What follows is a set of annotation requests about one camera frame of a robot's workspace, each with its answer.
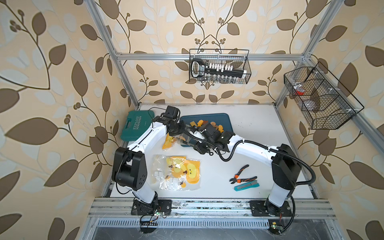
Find clear resealable duck bag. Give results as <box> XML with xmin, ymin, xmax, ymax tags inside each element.
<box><xmin>162</xmin><ymin>133</ymin><xmax>195</xmax><ymax>151</ymax></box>

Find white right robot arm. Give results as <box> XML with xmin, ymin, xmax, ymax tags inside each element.
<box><xmin>186</xmin><ymin>123</ymin><xmax>301</xmax><ymax>208</ymax></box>

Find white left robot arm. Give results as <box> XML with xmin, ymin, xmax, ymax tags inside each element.
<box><xmin>112</xmin><ymin>106</ymin><xmax>185</xmax><ymax>204</ymax></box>

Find orange fish cookie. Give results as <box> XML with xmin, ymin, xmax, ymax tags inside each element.
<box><xmin>216</xmin><ymin>125</ymin><xmax>224</xmax><ymax>133</ymax></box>

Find dark blue tray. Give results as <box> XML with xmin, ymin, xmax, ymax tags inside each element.
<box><xmin>181</xmin><ymin>113</ymin><xmax>235</xmax><ymax>150</ymax></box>

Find green plastic tool case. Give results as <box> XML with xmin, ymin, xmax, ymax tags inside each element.
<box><xmin>121</xmin><ymin>110</ymin><xmax>155</xmax><ymax>142</ymax></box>

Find orange black pliers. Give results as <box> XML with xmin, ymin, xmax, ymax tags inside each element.
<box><xmin>229</xmin><ymin>164</ymin><xmax>258</xmax><ymax>184</ymax></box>

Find stack of duck bags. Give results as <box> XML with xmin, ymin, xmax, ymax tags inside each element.
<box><xmin>150</xmin><ymin>155</ymin><xmax>201</xmax><ymax>191</ymax></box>

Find black socket set holder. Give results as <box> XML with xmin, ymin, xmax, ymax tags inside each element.
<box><xmin>189</xmin><ymin>59</ymin><xmax>250</xmax><ymax>79</ymax></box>

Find teal utility knife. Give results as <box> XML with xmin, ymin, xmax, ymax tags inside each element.
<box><xmin>234</xmin><ymin>181</ymin><xmax>260</xmax><ymax>192</ymax></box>

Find red item in basket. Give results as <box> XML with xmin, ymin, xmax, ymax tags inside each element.
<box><xmin>294</xmin><ymin>87</ymin><xmax>306</xmax><ymax>96</ymax></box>

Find black wire basket back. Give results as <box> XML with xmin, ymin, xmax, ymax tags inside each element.
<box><xmin>189</xmin><ymin>48</ymin><xmax>252</xmax><ymax>84</ymax></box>

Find black wire basket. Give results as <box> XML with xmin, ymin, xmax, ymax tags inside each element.
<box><xmin>189</xmin><ymin>48</ymin><xmax>252</xmax><ymax>84</ymax></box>
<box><xmin>284</xmin><ymin>62</ymin><xmax>364</xmax><ymax>130</ymax></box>

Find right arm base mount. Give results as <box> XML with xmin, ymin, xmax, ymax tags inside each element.
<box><xmin>249</xmin><ymin>196</ymin><xmax>296</xmax><ymax>236</ymax></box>

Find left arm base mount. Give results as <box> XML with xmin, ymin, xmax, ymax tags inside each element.
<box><xmin>131</xmin><ymin>194</ymin><xmax>172</xmax><ymax>234</ymax></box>

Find black corrugated cable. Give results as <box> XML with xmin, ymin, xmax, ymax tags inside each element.
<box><xmin>217</xmin><ymin>139</ymin><xmax>317</xmax><ymax>235</ymax></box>

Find black wire basket right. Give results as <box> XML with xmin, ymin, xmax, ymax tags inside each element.
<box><xmin>284</xmin><ymin>62</ymin><xmax>364</xmax><ymax>130</ymax></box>

